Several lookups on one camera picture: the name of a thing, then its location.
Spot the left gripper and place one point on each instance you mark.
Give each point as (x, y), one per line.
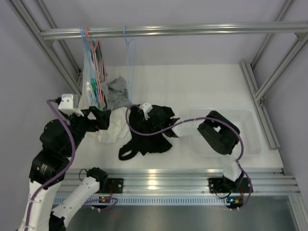
(102, 121)

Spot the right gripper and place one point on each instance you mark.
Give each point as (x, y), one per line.
(145, 123)

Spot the black tank top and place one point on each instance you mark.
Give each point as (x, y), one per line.
(141, 141)

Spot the light blue wire hanger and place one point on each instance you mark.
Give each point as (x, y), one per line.
(131, 47)

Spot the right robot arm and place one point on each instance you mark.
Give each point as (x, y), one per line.
(221, 135)

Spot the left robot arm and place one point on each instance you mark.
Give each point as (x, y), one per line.
(60, 140)

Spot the white garment pile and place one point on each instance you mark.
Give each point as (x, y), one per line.
(118, 128)

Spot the grey garment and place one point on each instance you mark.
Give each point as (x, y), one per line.
(115, 93)

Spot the bundle of coloured hangers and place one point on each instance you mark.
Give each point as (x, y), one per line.
(93, 72)

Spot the white plastic basket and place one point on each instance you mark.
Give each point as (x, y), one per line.
(242, 118)

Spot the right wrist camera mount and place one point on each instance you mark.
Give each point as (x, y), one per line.
(146, 108)

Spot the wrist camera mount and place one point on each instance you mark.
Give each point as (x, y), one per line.
(69, 105)
(146, 108)

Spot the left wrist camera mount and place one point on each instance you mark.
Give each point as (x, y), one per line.
(69, 105)

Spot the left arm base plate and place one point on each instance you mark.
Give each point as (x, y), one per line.
(113, 186)

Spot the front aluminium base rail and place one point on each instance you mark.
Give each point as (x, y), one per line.
(194, 182)

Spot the perforated cable duct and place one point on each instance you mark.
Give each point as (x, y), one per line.
(157, 200)

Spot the left aluminium frame post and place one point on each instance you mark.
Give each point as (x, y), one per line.
(31, 24)

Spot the aluminium frame post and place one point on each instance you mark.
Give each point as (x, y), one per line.
(280, 48)
(31, 24)

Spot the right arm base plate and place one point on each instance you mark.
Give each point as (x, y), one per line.
(220, 186)

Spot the right aluminium frame post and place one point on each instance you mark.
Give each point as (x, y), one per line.
(280, 48)

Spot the aluminium hanging rail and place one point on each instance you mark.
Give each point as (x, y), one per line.
(200, 29)

